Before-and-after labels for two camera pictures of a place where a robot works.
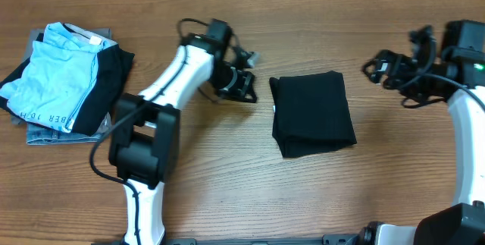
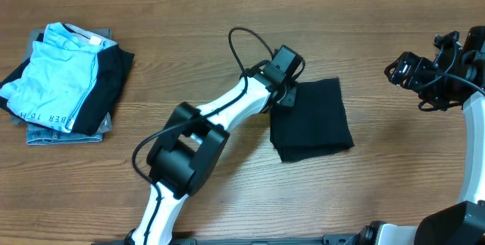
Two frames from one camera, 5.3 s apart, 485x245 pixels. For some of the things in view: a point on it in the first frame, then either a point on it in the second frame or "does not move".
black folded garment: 112,70 does not move
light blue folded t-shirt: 61,77 does not move
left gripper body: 233,85 -> 289,98
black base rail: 328,240 does not move
